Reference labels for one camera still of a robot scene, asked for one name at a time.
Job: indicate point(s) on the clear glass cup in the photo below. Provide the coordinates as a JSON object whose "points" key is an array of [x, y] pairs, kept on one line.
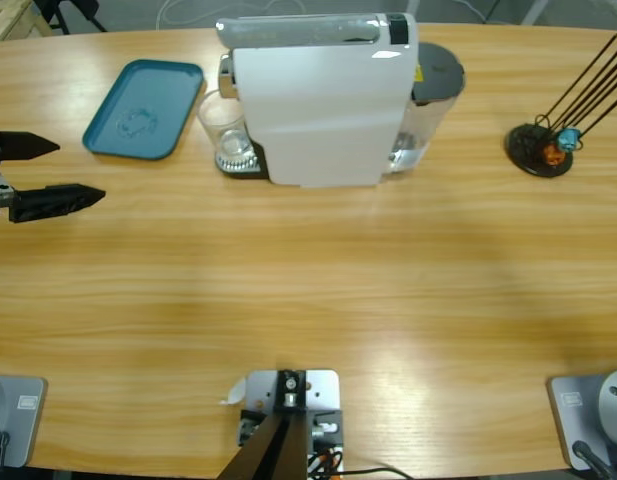
{"points": [[223, 120]]}

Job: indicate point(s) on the white capsule coffee machine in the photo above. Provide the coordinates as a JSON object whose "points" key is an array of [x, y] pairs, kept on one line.
{"points": [[318, 115]]}

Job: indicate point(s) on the orange coffee capsule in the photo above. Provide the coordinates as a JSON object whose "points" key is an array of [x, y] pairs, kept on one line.
{"points": [[554, 154]]}

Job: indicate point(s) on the blue coffee capsule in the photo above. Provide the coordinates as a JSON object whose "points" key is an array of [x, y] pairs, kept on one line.
{"points": [[570, 139]]}

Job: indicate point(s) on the teal plastic tray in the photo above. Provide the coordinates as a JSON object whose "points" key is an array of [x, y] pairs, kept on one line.
{"points": [[153, 90]]}

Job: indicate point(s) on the black chair legs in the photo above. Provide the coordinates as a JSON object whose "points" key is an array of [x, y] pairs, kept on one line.
{"points": [[83, 10]]}

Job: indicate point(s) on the clear water tank black lid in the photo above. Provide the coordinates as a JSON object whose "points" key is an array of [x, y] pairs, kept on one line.
{"points": [[438, 70]]}

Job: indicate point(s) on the black capsule holder with rods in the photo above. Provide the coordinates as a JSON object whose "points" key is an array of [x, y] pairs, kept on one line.
{"points": [[525, 150]]}

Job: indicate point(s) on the arm grey base plate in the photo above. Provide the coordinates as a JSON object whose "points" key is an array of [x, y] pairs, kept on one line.
{"points": [[578, 420], [23, 425]]}

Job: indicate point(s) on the white mount block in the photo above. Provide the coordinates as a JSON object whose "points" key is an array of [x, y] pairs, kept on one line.
{"points": [[323, 385]]}

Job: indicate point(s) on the dark camera post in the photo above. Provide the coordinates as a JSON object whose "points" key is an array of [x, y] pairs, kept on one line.
{"points": [[283, 450]]}

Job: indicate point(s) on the grey metal frame leg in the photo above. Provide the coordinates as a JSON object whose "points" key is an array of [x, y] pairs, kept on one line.
{"points": [[535, 11]]}

